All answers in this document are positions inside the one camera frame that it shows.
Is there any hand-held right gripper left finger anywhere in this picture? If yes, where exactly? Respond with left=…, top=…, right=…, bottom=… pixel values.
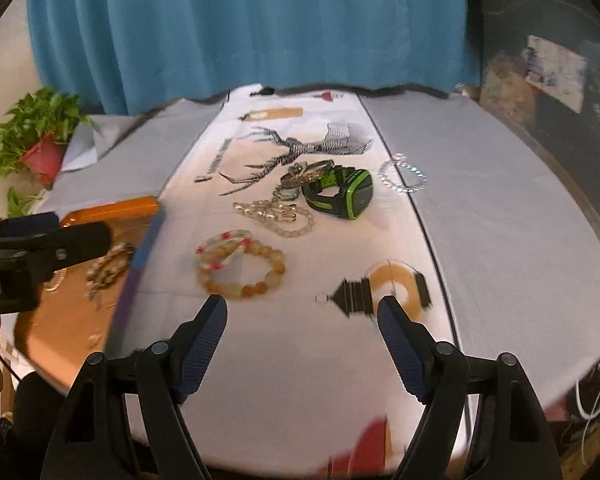
left=40, top=294, right=228, bottom=480

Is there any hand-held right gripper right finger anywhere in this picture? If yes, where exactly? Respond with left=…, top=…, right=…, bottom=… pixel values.
left=376, top=295, right=563, bottom=480

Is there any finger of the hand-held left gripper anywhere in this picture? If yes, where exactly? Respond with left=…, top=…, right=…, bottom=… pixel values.
left=0, top=222, right=114, bottom=286
left=0, top=212, right=62, bottom=237

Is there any beige bead tassel bracelet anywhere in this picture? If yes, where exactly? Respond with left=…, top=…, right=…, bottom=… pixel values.
left=84, top=241, right=137, bottom=312

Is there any orange metal tray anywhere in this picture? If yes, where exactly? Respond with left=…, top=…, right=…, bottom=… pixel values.
left=12, top=195, right=162, bottom=392

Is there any pink green bead bracelet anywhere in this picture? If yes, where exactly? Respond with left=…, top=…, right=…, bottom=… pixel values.
left=195, top=229, right=254, bottom=272

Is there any amber bead bracelet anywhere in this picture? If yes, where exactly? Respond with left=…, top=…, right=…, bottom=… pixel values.
left=196, top=241, right=287, bottom=300

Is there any gold chain bead bracelet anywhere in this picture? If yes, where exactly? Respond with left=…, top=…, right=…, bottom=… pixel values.
left=232, top=198, right=282, bottom=224

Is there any large pearl gold bracelet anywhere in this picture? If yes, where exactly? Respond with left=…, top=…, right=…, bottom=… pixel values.
left=267, top=203, right=315, bottom=239

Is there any green black watch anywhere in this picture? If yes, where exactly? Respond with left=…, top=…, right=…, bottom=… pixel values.
left=301, top=165, right=374, bottom=221

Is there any clear crystal bead bracelet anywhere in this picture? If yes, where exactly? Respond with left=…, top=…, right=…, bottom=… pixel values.
left=378, top=157, right=428, bottom=194

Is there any potted green plant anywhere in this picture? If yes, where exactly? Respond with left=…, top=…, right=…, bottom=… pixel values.
left=0, top=86, right=94, bottom=217

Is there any white printed table runner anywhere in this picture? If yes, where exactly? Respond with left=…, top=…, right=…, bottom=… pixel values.
left=104, top=85, right=472, bottom=477

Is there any grey tablecloth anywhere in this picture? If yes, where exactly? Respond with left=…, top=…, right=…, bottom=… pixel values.
left=10, top=94, right=600, bottom=463

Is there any gold bangle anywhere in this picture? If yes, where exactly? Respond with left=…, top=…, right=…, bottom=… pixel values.
left=286, top=159, right=336, bottom=187

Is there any transparent storage box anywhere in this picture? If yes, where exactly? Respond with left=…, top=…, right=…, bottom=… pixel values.
left=467, top=0, right=600, bottom=223

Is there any blue curtain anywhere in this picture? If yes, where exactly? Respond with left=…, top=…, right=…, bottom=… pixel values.
left=26, top=0, right=482, bottom=117

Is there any white cable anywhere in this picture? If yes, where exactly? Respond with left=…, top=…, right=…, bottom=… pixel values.
left=576, top=347, right=600, bottom=463

